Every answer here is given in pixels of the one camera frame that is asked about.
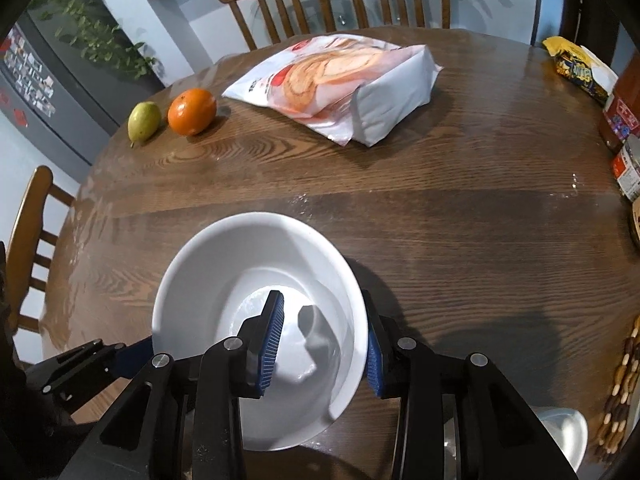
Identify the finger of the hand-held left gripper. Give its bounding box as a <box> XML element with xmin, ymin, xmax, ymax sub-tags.
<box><xmin>40</xmin><ymin>337</ymin><xmax>153</xmax><ymax>413</ymax></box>

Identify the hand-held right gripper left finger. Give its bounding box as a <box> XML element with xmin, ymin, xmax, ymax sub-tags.
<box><xmin>75</xmin><ymin>290</ymin><xmax>286</xmax><ymax>480</ymax></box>

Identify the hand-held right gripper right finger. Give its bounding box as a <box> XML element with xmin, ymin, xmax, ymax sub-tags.
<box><xmin>361</xmin><ymin>289</ymin><xmax>581</xmax><ymax>480</ymax></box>

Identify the green pear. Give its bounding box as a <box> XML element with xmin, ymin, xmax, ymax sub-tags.
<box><xmin>127</xmin><ymin>101</ymin><xmax>162</xmax><ymax>148</ymax></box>

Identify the orange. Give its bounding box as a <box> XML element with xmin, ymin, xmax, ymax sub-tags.
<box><xmin>167</xmin><ymin>88</ymin><xmax>217</xmax><ymax>137</ymax></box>

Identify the wooden bead trivet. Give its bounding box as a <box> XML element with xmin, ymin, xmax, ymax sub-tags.
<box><xmin>595</xmin><ymin>315</ymin><xmax>640</xmax><ymax>466</ymax></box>

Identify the grey refrigerator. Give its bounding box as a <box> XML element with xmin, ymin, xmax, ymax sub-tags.
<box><xmin>0</xmin><ymin>0</ymin><xmax>166</xmax><ymax>168</ymax></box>

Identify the white bread bag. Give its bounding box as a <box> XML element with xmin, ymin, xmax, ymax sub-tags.
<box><xmin>221</xmin><ymin>34</ymin><xmax>445</xmax><ymax>148</ymax></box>

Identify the group of fridge magnets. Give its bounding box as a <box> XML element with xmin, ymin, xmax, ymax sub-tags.
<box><xmin>0</xmin><ymin>25</ymin><xmax>56</xmax><ymax>126</ymax></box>

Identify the jar with red white label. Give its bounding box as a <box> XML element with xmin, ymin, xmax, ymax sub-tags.
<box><xmin>611</xmin><ymin>134</ymin><xmax>640</xmax><ymax>198</ymax></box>

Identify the trailing green vine plant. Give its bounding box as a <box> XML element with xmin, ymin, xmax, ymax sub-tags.
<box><xmin>30</xmin><ymin>0</ymin><xmax>161</xmax><ymax>81</ymax></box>

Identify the yellow snack bag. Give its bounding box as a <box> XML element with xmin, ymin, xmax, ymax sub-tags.
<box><xmin>542</xmin><ymin>36</ymin><xmax>621</xmax><ymax>106</ymax></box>

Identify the red labelled bottle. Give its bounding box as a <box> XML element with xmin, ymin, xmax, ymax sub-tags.
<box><xmin>599</xmin><ymin>50</ymin><xmax>640</xmax><ymax>156</ymax></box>

